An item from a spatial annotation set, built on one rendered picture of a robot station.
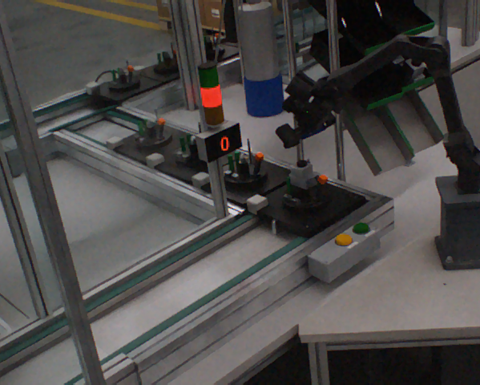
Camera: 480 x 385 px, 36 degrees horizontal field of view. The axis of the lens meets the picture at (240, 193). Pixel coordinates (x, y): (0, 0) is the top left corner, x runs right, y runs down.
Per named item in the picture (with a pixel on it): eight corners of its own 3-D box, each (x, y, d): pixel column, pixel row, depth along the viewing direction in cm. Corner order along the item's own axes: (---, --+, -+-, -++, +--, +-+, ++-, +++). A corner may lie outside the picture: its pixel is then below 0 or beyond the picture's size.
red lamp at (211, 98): (226, 102, 191) (223, 84, 189) (211, 108, 189) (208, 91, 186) (213, 99, 195) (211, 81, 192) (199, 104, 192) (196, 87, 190)
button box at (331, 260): (381, 247, 197) (380, 228, 194) (328, 284, 186) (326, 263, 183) (360, 239, 202) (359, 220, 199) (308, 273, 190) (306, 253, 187)
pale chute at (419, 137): (437, 143, 228) (445, 137, 224) (405, 157, 223) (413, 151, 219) (392, 69, 234) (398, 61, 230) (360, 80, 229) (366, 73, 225)
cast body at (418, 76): (422, 83, 218) (429, 65, 213) (411, 87, 216) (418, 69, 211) (404, 66, 223) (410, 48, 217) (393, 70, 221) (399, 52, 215)
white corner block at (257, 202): (269, 210, 212) (268, 197, 210) (258, 216, 209) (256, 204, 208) (258, 205, 215) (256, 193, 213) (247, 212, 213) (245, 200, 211)
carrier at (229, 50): (247, 53, 344) (244, 26, 338) (207, 69, 331) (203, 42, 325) (213, 46, 361) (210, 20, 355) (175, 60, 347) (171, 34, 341)
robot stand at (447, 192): (502, 267, 190) (506, 199, 181) (443, 270, 192) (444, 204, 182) (489, 237, 203) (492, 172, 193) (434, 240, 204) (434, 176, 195)
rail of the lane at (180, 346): (394, 228, 212) (393, 195, 207) (145, 399, 163) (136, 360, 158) (379, 222, 216) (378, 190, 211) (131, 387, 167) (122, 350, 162)
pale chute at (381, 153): (408, 162, 220) (415, 156, 216) (373, 176, 214) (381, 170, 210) (361, 83, 226) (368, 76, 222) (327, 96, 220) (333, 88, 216)
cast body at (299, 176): (317, 184, 207) (316, 161, 203) (306, 190, 204) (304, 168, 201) (296, 176, 212) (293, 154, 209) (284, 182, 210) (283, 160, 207)
